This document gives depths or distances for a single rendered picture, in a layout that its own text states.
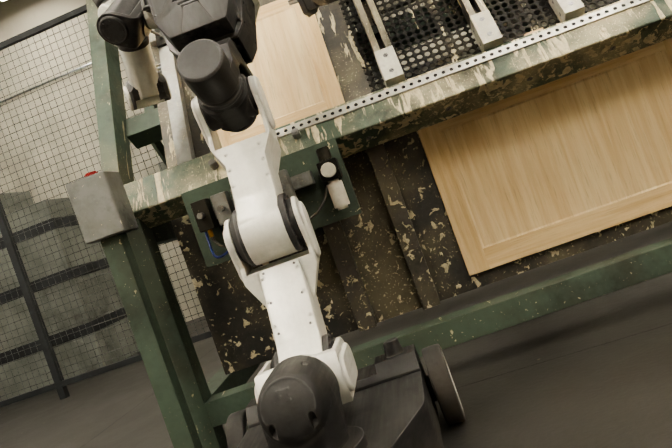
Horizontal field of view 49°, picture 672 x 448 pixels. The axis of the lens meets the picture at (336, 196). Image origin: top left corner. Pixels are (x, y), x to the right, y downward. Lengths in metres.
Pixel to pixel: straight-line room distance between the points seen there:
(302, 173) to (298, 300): 0.57
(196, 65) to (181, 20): 0.20
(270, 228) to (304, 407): 0.48
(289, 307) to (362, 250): 0.81
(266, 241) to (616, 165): 1.28
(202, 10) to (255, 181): 0.44
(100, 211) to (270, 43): 0.84
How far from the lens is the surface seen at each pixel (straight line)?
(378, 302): 2.48
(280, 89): 2.41
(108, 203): 2.14
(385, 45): 2.34
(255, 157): 1.79
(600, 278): 2.31
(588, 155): 2.51
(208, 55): 1.72
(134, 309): 2.18
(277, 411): 1.39
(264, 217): 1.70
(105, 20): 2.09
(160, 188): 2.33
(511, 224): 2.46
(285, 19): 2.61
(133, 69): 2.20
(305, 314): 1.68
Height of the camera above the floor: 0.62
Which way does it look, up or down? 1 degrees up
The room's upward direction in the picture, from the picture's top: 20 degrees counter-clockwise
